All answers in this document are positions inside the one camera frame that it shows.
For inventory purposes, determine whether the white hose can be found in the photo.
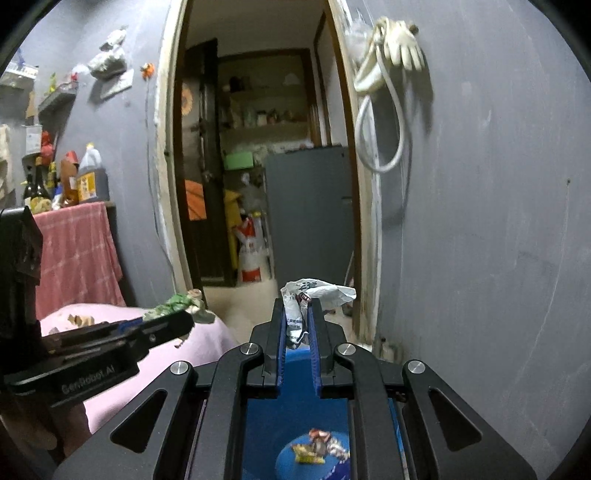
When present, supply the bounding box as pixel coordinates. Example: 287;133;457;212
352;17;413;175

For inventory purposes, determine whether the dark glass bottle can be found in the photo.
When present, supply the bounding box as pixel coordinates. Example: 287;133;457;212
23;166;52;214

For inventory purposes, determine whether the dark wooden door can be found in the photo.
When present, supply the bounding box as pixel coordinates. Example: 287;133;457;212
184;39;232;288

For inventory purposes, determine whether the person's left hand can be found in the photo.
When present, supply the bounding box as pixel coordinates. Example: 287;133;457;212
0;392;90;467

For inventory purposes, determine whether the white rubber glove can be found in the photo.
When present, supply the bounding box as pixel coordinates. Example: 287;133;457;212
382;17;426;73

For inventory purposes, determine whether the green box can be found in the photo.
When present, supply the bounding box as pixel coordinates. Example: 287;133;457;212
224;152;255;171

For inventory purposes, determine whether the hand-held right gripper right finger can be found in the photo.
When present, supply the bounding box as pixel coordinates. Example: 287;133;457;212
307;298;539;480

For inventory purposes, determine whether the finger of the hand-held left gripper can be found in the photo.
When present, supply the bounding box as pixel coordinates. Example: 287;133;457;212
41;318;151;354
117;312;195;361

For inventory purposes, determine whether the pink checkered cloth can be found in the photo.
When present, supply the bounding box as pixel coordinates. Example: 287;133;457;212
33;202;126;320

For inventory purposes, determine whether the wooden door frame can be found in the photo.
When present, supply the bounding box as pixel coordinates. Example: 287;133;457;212
154;0;385;344

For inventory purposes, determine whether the large brown oil bottle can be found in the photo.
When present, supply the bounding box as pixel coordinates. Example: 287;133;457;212
76;143;111;204

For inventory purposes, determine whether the blue bin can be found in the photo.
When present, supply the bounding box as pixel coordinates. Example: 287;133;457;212
198;344;408;480

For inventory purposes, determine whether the red torn carton piece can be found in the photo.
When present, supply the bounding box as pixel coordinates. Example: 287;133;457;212
308;428;331;454

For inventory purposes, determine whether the hanging plastic bag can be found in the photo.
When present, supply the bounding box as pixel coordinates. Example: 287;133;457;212
87;28;136;100

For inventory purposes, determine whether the green wrapper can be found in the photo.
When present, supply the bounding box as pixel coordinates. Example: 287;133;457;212
143;290;216;325

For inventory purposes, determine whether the yellow red torn carton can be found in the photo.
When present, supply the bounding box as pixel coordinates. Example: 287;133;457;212
294;444;325;465

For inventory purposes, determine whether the grey wall shelf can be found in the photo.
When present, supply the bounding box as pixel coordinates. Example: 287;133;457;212
37;89;77;117

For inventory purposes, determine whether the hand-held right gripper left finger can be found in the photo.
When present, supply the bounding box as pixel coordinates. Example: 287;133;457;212
53;298;286;480

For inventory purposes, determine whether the orange bottle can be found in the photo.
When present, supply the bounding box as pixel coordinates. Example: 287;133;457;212
59;151;80;207

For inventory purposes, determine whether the red white sack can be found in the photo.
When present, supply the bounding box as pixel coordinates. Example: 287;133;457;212
235;213;272;284

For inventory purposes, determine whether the white wrapper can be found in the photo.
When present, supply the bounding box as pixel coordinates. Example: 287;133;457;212
281;279;357;350

